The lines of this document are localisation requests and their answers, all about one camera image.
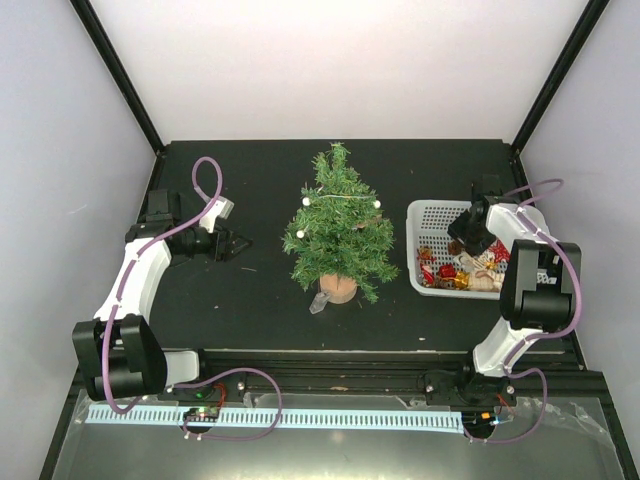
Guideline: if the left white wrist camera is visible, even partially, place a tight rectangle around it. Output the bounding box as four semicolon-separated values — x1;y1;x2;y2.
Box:
199;197;234;233

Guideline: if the right black frame post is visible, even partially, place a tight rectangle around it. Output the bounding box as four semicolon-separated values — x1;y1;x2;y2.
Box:
511;0;610;156

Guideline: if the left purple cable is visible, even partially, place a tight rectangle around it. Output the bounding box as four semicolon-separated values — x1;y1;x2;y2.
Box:
102;156;224;415

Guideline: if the red star ornament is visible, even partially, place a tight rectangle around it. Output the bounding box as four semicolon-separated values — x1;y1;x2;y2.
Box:
489;240;510;263

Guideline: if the small green christmas tree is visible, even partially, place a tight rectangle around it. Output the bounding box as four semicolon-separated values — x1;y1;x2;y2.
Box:
282;142;399;304

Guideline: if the white slotted cable duct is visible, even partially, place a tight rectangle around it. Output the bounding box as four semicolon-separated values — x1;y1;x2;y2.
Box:
85;404;464;434

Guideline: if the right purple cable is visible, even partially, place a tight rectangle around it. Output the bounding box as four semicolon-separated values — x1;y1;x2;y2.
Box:
502;178;584;374

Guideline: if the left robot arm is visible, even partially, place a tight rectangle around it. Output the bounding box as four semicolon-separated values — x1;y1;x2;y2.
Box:
72;190;252;401

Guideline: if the gold gift box ornament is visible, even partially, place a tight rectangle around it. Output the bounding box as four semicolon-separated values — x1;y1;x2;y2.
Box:
449;271;471;290

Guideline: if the white bulb light string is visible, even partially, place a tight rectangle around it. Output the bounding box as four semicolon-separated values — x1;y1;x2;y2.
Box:
295;193;382;239

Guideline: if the purple cable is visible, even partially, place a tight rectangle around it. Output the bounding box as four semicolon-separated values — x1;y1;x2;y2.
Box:
102;156;224;415
502;178;584;374

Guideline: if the clear battery box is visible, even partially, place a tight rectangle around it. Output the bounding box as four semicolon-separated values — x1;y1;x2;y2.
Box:
309;291;331;315

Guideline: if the beige figurine ornament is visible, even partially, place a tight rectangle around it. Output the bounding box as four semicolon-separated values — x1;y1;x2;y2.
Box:
468;270;505;293

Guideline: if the white perforated plastic basket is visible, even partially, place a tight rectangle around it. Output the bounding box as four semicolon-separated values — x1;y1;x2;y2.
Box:
406;200;508;300

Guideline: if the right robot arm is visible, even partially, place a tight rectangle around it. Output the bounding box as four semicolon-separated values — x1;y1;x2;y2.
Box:
448;174;582;405

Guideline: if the wooden tree base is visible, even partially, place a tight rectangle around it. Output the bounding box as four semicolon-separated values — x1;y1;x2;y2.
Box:
319;274;358;304

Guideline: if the left black frame post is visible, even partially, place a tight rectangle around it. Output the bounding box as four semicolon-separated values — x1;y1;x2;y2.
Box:
70;0;164;154

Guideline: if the red wrapped candy ornament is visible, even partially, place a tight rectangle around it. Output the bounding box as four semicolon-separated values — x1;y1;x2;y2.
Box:
417;246;435;288

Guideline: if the black frame post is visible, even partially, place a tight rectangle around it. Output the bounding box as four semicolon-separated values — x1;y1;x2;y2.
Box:
70;0;164;154
511;0;610;156

